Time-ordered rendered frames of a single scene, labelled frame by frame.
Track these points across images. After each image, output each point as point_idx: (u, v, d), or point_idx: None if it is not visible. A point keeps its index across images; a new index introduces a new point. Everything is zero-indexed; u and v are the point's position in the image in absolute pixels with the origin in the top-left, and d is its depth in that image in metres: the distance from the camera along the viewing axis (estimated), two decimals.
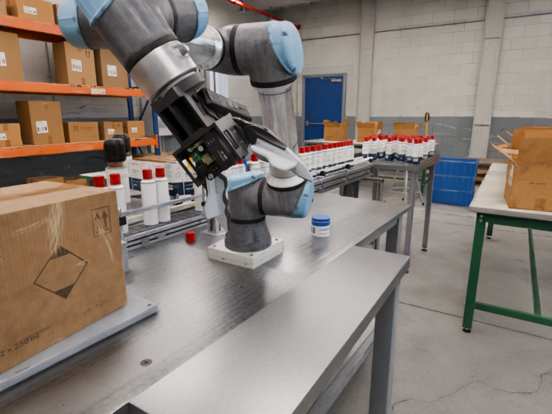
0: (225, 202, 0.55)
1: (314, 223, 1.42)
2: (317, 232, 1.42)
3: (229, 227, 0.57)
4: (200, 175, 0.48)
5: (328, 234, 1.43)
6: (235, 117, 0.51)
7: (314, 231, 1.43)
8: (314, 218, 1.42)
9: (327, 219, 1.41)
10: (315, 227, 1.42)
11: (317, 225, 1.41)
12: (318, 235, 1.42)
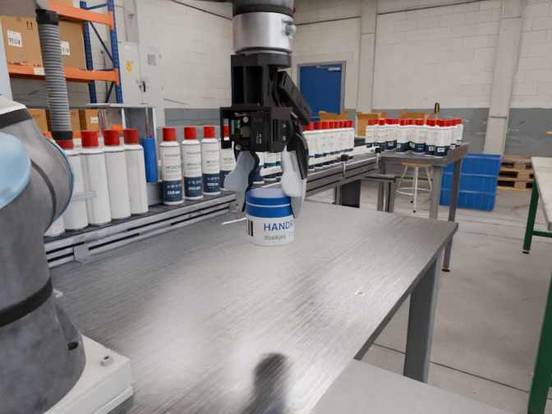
0: (249, 182, 0.55)
1: (250, 210, 0.53)
2: (259, 232, 0.53)
3: (244, 209, 0.56)
4: (229, 140, 0.48)
5: (288, 238, 0.54)
6: (293, 114, 0.51)
7: (250, 231, 0.54)
8: (250, 198, 0.53)
9: (286, 200, 0.52)
10: (255, 222, 0.53)
11: (257, 215, 0.52)
12: (260, 241, 0.53)
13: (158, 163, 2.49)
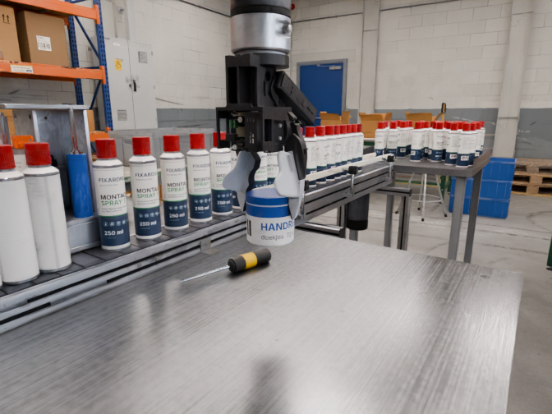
0: (250, 181, 0.55)
1: (248, 209, 0.53)
2: (256, 232, 0.53)
3: (246, 208, 0.57)
4: (225, 140, 0.49)
5: (287, 239, 0.54)
6: (292, 114, 0.50)
7: (249, 230, 0.54)
8: (248, 197, 0.53)
9: (283, 200, 0.52)
10: (252, 221, 0.53)
11: (255, 214, 0.53)
12: (258, 241, 0.53)
13: None
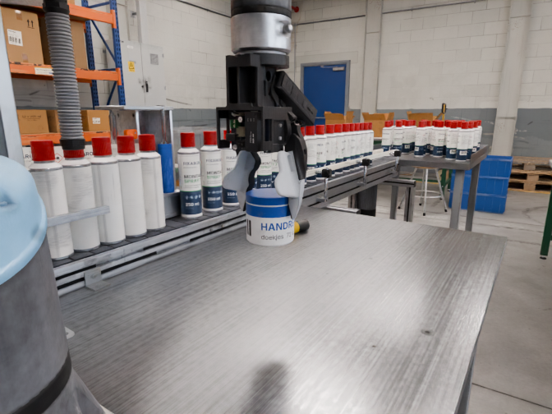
0: (250, 181, 0.55)
1: (248, 209, 0.53)
2: (256, 232, 0.53)
3: (246, 208, 0.57)
4: (226, 140, 0.49)
5: (287, 239, 0.54)
6: (292, 114, 0.50)
7: (249, 230, 0.54)
8: (248, 197, 0.53)
9: (283, 200, 0.52)
10: (252, 221, 0.53)
11: (255, 214, 0.53)
12: (258, 241, 0.53)
13: None
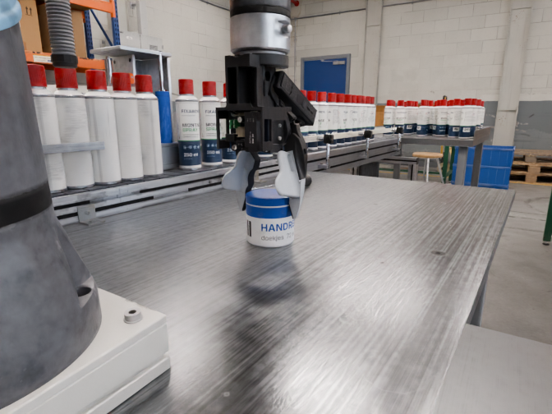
0: (250, 181, 0.55)
1: (248, 210, 0.53)
2: (256, 232, 0.53)
3: (245, 208, 0.57)
4: (225, 140, 0.49)
5: (287, 240, 0.54)
6: (292, 114, 0.50)
7: (249, 231, 0.54)
8: (248, 198, 0.53)
9: (283, 200, 0.52)
10: (252, 222, 0.53)
11: (255, 215, 0.53)
12: (258, 241, 0.53)
13: None
